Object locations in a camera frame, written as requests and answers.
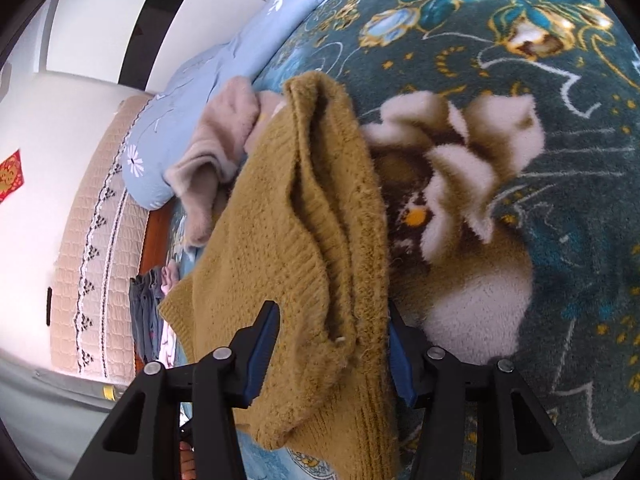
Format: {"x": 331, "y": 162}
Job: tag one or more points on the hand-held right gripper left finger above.
{"x": 262, "y": 345}

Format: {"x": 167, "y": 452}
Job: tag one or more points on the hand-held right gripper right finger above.
{"x": 401, "y": 365}

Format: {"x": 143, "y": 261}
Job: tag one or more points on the olive knit sweater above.
{"x": 260, "y": 240}

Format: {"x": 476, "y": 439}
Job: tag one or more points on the beige fuzzy sweater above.
{"x": 225, "y": 125}

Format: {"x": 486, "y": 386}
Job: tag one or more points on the folded pink clothes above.
{"x": 167, "y": 345}

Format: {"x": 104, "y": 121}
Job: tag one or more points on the folded grey clothes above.
{"x": 142, "y": 310}

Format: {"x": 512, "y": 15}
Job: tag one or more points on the beige quilted headboard cover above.
{"x": 80, "y": 240}

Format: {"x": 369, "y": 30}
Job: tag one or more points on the light blue floral quilt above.
{"x": 200, "y": 75}

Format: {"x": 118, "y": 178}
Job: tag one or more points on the white wardrobe with black stripe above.
{"x": 150, "y": 10}

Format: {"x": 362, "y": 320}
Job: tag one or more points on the wooden bed frame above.
{"x": 155, "y": 240}

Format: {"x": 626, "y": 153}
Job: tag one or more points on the red wall decoration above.
{"x": 10, "y": 175}

